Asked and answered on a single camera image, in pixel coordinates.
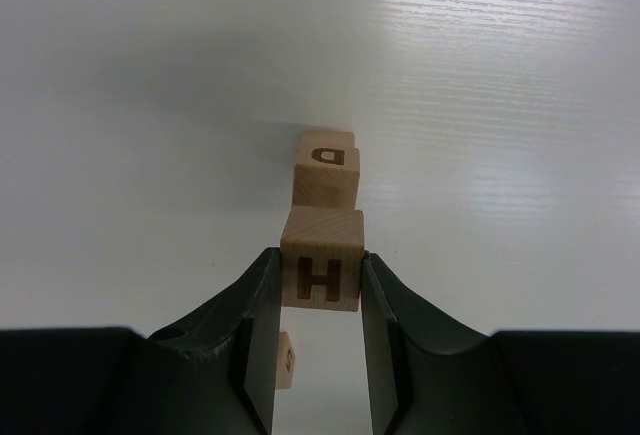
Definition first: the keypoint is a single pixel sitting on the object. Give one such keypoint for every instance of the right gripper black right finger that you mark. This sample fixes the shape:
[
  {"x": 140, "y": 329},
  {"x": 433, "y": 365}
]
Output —
[{"x": 430, "y": 374}]

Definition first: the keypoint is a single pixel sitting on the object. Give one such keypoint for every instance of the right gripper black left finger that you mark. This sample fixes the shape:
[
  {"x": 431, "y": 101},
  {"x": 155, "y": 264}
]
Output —
[{"x": 211, "y": 372}]

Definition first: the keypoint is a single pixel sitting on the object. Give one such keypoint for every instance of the wooden block letter H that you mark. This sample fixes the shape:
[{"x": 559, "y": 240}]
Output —
[{"x": 321, "y": 258}]

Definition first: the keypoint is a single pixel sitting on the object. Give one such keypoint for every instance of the wooden cube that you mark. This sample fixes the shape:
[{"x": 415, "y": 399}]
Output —
[{"x": 326, "y": 176}]

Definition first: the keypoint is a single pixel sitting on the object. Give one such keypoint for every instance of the small wooden cube block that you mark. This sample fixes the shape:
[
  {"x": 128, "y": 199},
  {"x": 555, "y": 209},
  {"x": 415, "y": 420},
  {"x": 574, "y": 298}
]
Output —
[{"x": 317, "y": 138}]

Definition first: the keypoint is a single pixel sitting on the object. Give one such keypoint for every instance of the front left wooden block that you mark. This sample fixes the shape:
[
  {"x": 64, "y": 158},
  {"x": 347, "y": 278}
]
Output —
[{"x": 285, "y": 362}]

